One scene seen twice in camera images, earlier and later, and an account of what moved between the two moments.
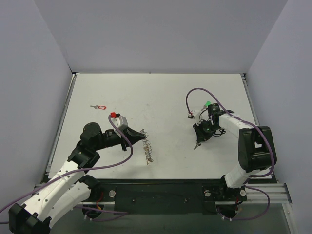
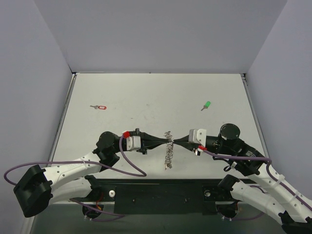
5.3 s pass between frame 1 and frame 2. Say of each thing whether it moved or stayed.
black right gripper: moved
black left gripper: moved
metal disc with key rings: moved
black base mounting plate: stayed
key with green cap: stayed
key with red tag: stayed
